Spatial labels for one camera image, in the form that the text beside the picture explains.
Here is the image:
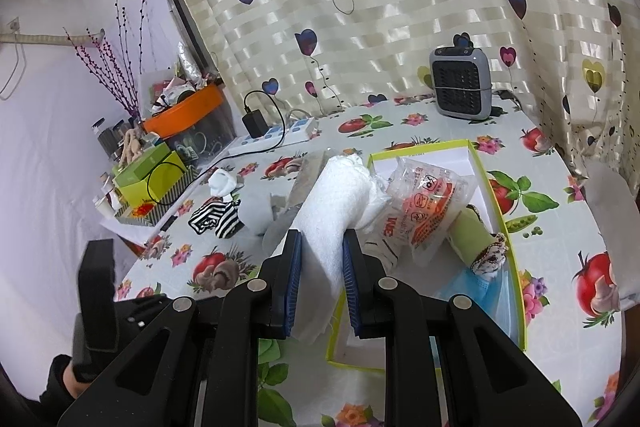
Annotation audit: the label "pile of assorted small items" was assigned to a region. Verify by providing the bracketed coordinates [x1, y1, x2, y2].
[150, 74, 221, 108]

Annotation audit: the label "orange lidded storage box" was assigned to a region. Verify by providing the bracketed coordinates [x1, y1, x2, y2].
[142, 84, 237, 158]

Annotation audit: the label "white towel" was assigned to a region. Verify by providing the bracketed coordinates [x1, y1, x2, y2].
[292, 152, 391, 343]

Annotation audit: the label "black white striped sock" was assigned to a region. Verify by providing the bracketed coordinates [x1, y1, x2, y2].
[215, 202, 242, 241]
[189, 202, 226, 234]

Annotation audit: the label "white sock grey cuff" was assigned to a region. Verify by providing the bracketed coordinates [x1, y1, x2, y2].
[207, 169, 241, 200]

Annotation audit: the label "dark glass jar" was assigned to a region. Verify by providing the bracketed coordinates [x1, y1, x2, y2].
[112, 119, 131, 148]
[92, 119, 118, 158]

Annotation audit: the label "pale green box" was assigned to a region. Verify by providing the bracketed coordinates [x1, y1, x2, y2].
[112, 142, 173, 180]

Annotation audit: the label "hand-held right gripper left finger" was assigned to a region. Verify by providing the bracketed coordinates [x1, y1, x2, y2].
[57, 229, 303, 427]

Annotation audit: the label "fruit print tablecloth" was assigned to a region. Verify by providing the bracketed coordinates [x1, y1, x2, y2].
[102, 96, 632, 427]

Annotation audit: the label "green cloth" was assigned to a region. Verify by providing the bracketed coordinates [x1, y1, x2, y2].
[447, 204, 508, 278]

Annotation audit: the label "silver foil sheet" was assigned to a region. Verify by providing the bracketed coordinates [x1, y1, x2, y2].
[175, 52, 206, 80]

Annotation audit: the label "black charger adapter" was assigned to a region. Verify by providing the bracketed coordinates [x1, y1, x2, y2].
[242, 111, 268, 138]

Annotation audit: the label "white power strip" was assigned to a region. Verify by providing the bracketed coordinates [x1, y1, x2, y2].
[227, 117, 321, 156]

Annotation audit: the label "grey space heater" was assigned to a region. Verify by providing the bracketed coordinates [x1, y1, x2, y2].
[430, 34, 493, 122]

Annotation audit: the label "lime cardboard box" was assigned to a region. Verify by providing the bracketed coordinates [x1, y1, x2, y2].
[325, 138, 528, 370]

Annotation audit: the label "dark window frame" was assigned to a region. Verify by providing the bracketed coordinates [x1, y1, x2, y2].
[155, 0, 221, 82]

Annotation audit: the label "white paper sheet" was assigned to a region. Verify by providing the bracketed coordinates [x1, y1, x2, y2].
[585, 162, 640, 303]

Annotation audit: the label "small white bottle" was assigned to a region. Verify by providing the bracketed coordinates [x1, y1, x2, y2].
[95, 194, 118, 220]

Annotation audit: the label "black white striped tray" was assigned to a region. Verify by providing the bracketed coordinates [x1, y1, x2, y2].
[114, 167, 201, 225]

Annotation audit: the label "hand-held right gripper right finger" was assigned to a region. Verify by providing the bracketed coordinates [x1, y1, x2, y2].
[342, 228, 583, 427]

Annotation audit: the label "person's left forearm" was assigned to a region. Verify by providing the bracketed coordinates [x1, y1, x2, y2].
[37, 353, 76, 408]

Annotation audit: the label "white wall pipe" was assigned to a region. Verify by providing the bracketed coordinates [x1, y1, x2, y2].
[0, 27, 106, 45]

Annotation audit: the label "beige plush figure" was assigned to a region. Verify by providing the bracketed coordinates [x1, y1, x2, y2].
[122, 129, 148, 165]

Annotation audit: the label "blue face masks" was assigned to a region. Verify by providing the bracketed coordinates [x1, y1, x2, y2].
[435, 269, 521, 358]

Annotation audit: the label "lime green carton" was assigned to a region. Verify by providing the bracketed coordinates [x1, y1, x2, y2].
[117, 152, 188, 205]

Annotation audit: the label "purple decorative branches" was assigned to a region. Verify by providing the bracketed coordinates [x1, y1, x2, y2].
[62, 0, 151, 118]

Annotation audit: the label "black charger cable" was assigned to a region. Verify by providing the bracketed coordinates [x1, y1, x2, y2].
[146, 91, 288, 202]

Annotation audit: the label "clear earplug bag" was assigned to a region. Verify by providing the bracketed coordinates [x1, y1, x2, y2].
[367, 157, 478, 269]

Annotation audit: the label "heart print curtain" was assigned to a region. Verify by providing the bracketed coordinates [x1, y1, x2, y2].
[150, 0, 640, 188]

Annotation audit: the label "white wall wire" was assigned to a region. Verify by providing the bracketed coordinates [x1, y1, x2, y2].
[0, 39, 26, 100]

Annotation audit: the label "person's left hand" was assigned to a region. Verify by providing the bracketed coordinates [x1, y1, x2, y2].
[59, 359, 83, 398]

